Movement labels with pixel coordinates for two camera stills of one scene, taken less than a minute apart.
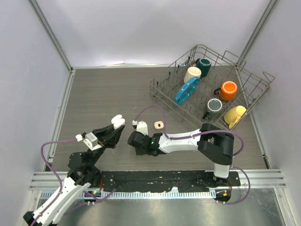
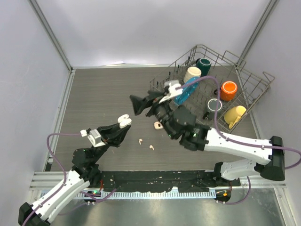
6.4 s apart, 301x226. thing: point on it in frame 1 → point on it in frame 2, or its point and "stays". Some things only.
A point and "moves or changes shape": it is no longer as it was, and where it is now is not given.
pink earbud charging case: x=156 y=127 stays
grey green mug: x=214 y=108 stays
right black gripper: x=140 y=152 → x=139 y=103
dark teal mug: x=204 y=65 stays
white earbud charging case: x=117 y=121 moves or changes shape
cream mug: x=191 y=72 stays
